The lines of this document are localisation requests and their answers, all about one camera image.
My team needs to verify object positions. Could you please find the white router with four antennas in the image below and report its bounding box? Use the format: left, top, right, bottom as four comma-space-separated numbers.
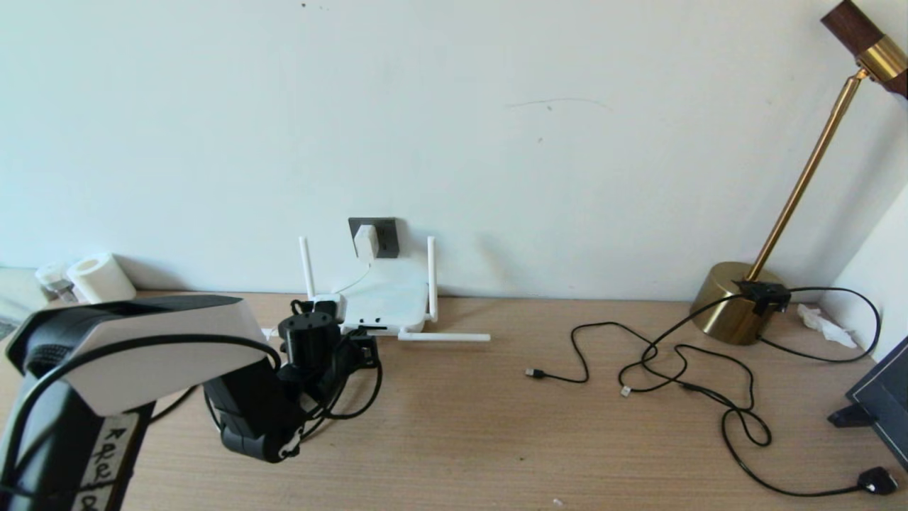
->
262, 236, 492, 344

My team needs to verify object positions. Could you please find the white power adapter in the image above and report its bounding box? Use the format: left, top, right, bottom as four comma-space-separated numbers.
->
354, 224, 380, 260

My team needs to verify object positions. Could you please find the black ethernet cable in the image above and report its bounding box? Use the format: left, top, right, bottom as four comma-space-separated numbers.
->
149, 385, 199, 424

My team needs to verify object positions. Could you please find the white paper roll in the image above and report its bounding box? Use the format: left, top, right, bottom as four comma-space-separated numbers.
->
66, 253, 136, 304

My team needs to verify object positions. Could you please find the brass desk lamp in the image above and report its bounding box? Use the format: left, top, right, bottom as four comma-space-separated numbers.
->
690, 0, 908, 348

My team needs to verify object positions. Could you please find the black clip on lamp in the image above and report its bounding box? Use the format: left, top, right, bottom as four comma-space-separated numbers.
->
733, 282, 792, 317

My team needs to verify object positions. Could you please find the crumpled white tissue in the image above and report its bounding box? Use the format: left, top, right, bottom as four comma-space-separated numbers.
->
797, 304, 859, 351

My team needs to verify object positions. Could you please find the black plastic stand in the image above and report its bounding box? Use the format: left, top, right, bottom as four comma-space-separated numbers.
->
827, 405, 875, 430

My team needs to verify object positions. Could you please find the black left wrist camera cable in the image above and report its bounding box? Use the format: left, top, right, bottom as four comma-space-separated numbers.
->
287, 300, 384, 446

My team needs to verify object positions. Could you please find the grey wall socket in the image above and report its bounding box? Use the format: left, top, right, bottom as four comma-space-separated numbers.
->
348, 217, 399, 259

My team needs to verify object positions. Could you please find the black USB cable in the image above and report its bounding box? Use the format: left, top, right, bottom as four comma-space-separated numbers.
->
526, 324, 687, 388

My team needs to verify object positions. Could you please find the black cable with white tip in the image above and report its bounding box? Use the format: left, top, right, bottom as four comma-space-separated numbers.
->
620, 345, 757, 415

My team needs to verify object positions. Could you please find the black lamp power cable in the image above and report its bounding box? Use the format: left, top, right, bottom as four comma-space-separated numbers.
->
621, 287, 899, 499

